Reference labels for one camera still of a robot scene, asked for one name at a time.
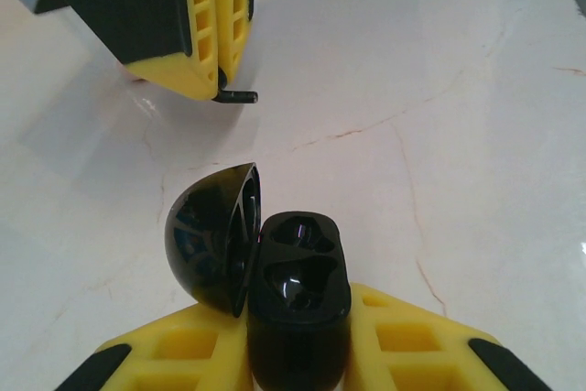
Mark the black earbud charging case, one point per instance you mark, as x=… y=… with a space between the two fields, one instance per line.
x=297 y=281

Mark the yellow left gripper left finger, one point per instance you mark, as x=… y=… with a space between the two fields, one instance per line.
x=137 y=363

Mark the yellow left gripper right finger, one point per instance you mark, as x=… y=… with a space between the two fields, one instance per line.
x=448 y=354

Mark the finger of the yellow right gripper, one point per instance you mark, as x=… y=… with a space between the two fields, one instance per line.
x=137 y=20
x=225 y=20

